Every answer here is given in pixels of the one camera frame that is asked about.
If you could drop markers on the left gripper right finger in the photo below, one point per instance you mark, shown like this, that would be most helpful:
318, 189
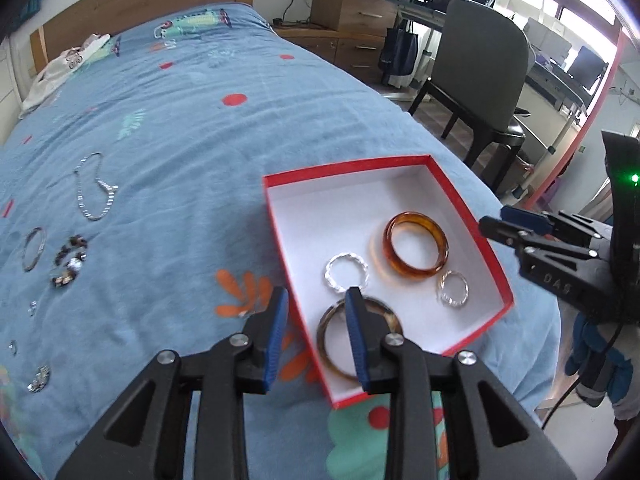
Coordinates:
358, 319

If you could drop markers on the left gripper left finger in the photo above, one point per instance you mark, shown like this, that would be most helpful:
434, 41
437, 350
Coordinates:
272, 335

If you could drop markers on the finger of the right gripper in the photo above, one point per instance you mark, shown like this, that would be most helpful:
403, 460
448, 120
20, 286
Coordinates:
504, 233
525, 219

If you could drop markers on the dark tortoiseshell bangle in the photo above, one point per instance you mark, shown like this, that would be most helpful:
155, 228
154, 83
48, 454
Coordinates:
333, 339

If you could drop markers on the amber resin bangle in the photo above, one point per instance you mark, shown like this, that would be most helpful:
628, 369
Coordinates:
414, 245

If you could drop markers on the red white jewelry box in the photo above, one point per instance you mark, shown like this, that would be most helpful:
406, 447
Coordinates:
328, 222

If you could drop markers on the thin silver bangle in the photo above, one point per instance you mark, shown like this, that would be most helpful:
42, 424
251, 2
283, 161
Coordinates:
34, 244

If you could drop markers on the desk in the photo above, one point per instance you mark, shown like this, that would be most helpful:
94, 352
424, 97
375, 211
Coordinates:
525, 75

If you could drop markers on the blue patterned bedspread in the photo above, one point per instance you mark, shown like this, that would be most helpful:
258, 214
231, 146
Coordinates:
146, 169

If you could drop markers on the grey green chair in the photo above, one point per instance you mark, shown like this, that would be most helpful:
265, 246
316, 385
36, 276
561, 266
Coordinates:
480, 80

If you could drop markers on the dark hanging bag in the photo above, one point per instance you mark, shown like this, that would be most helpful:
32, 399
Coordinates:
399, 52

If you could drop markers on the low wooden nightstand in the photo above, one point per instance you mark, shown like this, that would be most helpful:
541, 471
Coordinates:
355, 53

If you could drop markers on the wooden drawer cabinet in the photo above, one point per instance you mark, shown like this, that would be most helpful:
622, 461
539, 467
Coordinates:
370, 17

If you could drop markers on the white garment on bed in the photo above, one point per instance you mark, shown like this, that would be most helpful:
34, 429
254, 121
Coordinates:
59, 70

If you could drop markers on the wooden headboard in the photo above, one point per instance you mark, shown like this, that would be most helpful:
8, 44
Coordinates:
140, 5

